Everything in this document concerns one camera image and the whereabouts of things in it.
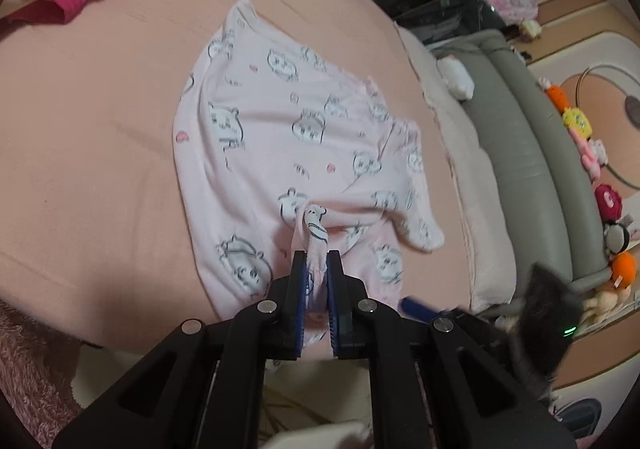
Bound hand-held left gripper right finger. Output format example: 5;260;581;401
326;250;578;449

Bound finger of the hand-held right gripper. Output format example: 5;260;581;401
399;296;453;320

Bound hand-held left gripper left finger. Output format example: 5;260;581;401
52;250;308;449

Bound pink cartoon print pajama pants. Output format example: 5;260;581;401
172;0;446;365

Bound beige plush toy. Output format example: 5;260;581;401
580;286;631;325

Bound orange round plush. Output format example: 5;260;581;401
610;251;640;287

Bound black white round plush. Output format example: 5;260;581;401
602;216;633;255

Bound red plush toy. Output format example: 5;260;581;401
593;183;624;220

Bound grey padded headboard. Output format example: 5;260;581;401
435;29;613;292

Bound yellow sponge plush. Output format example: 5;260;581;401
561;106;593;137

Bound white plush toy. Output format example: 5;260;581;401
436;56;476;101

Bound round pink bed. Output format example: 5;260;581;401
0;0;481;360

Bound pink fluffy fabric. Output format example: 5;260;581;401
0;299;83;449

